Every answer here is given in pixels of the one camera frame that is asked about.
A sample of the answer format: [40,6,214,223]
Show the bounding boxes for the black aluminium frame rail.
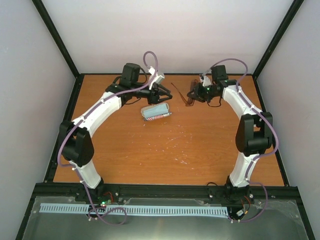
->
[32,182,300,202]

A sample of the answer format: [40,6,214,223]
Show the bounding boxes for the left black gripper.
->
[130,82,171,104]

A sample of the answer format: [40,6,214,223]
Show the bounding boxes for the american flag glasses case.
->
[140,102,172,122]

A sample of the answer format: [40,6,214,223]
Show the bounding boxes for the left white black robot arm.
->
[57,63,173,202]

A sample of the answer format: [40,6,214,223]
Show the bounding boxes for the light blue square mat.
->
[141,102,169,119]

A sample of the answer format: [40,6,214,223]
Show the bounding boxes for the brown sunglasses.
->
[171,79,199,107]

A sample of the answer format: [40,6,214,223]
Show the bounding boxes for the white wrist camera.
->
[148,66,165,90]
[199,74,212,87]

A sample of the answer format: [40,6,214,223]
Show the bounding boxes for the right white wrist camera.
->
[199,74,212,87]

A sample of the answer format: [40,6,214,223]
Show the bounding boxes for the light blue slotted cable duct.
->
[39,203,228,218]

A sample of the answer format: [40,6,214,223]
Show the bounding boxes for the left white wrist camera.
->
[148,66,165,90]

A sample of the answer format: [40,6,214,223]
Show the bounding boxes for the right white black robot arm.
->
[187,65,273,203]

